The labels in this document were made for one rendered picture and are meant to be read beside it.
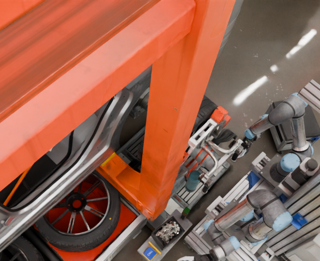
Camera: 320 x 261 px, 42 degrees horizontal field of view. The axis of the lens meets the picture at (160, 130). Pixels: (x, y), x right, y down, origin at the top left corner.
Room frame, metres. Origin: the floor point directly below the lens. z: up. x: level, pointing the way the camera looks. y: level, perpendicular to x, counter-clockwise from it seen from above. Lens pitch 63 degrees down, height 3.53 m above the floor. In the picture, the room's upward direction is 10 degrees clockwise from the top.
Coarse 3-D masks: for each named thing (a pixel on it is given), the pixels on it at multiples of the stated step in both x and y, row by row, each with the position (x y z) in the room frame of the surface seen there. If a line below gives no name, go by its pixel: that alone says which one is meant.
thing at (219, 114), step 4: (216, 108) 1.45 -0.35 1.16; (220, 108) 1.46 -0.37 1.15; (216, 112) 1.43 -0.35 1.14; (220, 112) 1.43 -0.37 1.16; (224, 112) 1.43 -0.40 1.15; (212, 116) 1.42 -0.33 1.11; (216, 116) 1.41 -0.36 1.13; (220, 116) 1.41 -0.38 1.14; (224, 116) 1.41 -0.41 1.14; (216, 120) 1.39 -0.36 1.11; (220, 120) 1.39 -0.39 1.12
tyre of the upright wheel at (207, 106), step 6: (204, 96) 1.58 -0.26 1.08; (204, 102) 1.50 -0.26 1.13; (210, 102) 1.54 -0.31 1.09; (204, 108) 1.44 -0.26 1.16; (210, 108) 1.46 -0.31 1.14; (198, 114) 1.37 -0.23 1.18; (204, 114) 1.38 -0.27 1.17; (210, 114) 1.43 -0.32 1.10; (198, 120) 1.33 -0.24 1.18; (204, 120) 1.38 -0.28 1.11; (138, 150) 1.16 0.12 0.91; (138, 156) 1.15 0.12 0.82
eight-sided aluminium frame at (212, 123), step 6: (210, 120) 1.38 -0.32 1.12; (204, 126) 1.32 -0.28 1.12; (210, 126) 1.34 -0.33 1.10; (216, 126) 1.36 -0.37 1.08; (222, 126) 1.47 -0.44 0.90; (198, 132) 1.27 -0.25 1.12; (210, 132) 1.31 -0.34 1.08; (216, 132) 1.47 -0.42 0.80; (192, 138) 1.22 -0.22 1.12; (204, 138) 1.25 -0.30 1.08; (192, 144) 1.18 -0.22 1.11; (192, 150) 1.15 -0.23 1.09; (186, 162) 1.26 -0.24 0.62; (180, 168) 1.19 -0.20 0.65; (186, 168) 1.21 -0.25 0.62; (180, 174) 1.12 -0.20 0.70
